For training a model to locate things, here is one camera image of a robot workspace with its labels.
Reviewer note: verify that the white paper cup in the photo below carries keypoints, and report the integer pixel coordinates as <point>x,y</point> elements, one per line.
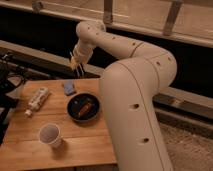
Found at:
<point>50,134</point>

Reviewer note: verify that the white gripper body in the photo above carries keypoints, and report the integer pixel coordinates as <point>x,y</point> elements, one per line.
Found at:
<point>80,55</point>

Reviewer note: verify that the metal window frame rail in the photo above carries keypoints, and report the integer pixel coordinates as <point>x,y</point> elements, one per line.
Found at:
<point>188,21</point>

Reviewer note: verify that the wooden table board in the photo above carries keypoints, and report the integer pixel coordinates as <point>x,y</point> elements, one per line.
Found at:
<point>86,143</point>

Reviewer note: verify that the black equipment with cables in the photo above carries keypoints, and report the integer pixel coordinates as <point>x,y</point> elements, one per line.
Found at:
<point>9,82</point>

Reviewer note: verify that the orange snack bar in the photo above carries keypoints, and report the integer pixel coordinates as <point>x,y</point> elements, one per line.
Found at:
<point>85,109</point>

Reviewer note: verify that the blue eraser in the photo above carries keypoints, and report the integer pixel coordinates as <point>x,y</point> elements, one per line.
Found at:
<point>69,88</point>

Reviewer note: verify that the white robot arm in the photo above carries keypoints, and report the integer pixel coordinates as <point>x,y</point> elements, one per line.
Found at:
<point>127,88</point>

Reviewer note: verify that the white plastic bottle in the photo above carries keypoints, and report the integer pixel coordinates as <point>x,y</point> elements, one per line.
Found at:
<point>37,100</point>

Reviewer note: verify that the black round bowl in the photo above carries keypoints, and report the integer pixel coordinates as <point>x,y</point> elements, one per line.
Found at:
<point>78,101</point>

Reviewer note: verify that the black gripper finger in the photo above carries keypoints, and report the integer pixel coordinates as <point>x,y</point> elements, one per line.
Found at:
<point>77,71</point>
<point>81,71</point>

